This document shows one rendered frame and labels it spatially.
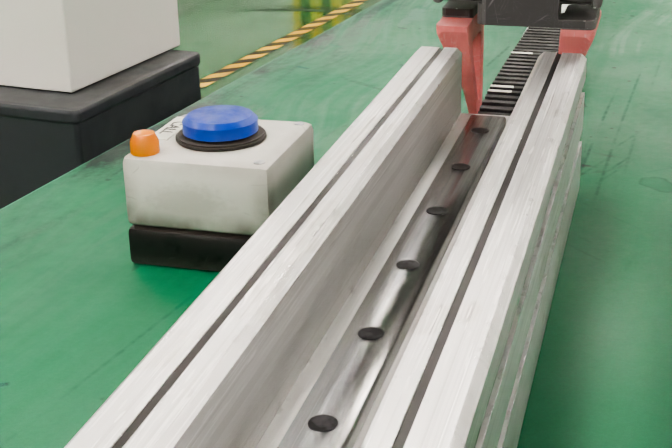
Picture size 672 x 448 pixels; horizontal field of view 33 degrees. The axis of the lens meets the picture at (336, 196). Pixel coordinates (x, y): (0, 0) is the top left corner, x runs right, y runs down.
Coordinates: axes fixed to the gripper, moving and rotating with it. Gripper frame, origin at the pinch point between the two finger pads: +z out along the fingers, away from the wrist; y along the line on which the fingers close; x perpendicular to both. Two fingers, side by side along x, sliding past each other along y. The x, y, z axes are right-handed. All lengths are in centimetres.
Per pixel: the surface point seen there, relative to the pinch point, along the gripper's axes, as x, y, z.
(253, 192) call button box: -22.4, -10.2, -2.0
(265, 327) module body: -42.0, -2.7, -5.4
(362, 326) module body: -36.9, -0.8, -3.1
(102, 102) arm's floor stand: 6.8, -33.6, 3.2
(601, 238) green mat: -13.4, 6.4, 2.6
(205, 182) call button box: -22.4, -12.7, -2.4
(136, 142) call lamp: -22.0, -16.5, -4.1
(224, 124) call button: -19.9, -12.5, -4.7
